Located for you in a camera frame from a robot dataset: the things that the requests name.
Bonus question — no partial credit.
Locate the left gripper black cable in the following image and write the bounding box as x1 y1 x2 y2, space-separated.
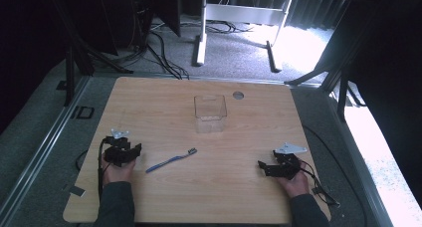
97 136 112 202

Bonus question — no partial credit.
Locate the blue toothbrush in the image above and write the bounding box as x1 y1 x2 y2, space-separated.
145 147 198 174

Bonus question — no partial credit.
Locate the person's right hand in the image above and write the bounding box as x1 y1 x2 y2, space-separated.
276 161 312 199

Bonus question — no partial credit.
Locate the person's left hand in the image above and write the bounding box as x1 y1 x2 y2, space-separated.
101 152 137 188

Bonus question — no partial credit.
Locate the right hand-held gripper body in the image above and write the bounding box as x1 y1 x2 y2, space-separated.
272 141 309 181

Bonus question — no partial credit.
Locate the thin black floor cable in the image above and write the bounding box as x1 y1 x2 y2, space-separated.
302 124 368 227

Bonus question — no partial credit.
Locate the grey tape piece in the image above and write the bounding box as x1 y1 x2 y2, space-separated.
68 185 87 198

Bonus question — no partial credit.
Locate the white desk frame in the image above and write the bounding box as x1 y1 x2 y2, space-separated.
191 0 295 74

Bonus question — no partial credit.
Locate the clear plastic container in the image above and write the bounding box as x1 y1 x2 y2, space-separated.
193 94 228 134

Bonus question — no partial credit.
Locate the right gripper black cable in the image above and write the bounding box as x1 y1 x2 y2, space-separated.
297 157 341 209

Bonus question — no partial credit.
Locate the black floor cables bundle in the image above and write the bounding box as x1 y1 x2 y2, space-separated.
122 19 255 81

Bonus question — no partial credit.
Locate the aluminium rail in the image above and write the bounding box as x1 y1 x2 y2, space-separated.
0 75 92 221

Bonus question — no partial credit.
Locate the black metal stand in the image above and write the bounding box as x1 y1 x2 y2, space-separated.
46 0 134 108
284 0 367 122

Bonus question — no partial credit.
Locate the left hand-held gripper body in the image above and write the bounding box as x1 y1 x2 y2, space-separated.
101 127 133 167

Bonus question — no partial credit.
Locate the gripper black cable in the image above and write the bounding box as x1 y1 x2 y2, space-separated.
297 157 341 209
97 136 112 202

